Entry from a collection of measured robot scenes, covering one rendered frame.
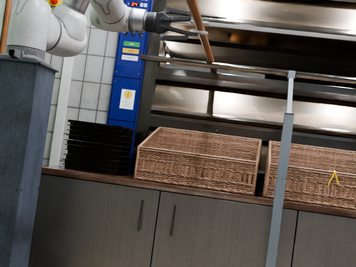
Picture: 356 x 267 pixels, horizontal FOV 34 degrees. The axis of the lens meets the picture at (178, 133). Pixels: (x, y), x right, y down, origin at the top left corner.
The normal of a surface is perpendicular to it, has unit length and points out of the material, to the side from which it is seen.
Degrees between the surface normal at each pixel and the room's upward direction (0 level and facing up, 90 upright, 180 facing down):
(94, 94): 90
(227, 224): 90
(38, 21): 88
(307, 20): 70
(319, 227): 90
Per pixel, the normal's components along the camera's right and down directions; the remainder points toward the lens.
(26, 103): -0.13, -0.06
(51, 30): 0.90, 0.11
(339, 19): -0.07, -0.39
